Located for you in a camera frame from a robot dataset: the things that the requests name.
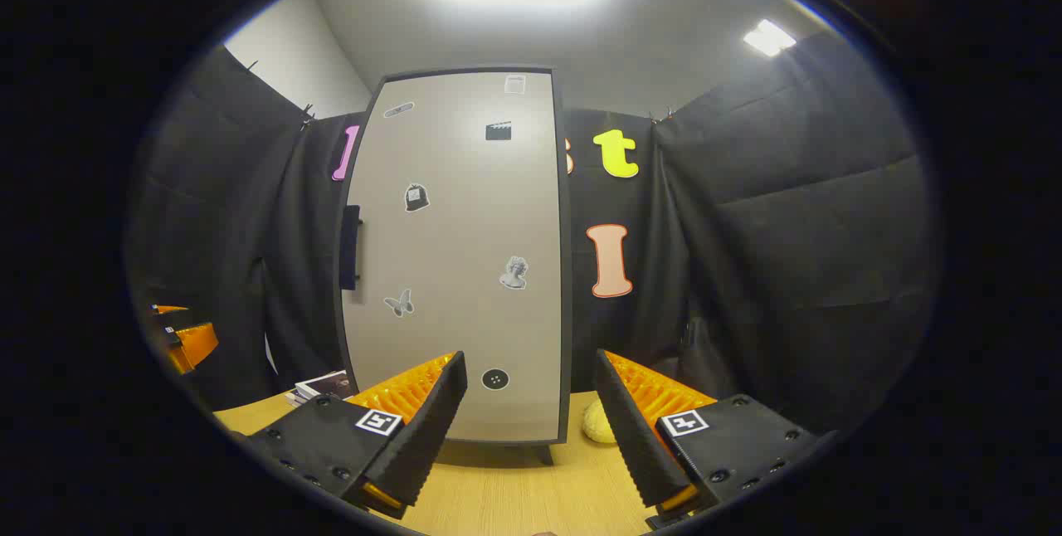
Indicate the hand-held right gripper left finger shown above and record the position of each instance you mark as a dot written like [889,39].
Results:
[427,436]

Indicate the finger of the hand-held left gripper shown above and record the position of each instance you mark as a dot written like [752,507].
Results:
[199,343]
[170,310]

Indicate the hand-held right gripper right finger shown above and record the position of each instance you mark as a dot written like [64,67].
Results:
[635,445]

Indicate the grey cabinet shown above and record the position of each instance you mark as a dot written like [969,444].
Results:
[565,270]

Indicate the grey cabinet door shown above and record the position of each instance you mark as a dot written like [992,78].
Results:
[465,229]

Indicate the yellow round bun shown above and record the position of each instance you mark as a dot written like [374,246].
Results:
[597,424]

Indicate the stack of books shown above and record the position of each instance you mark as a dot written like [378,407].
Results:
[323,387]

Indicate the black backdrop cloth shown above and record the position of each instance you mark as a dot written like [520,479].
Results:
[788,229]

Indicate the small ceiling light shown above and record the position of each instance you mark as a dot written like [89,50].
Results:
[767,38]

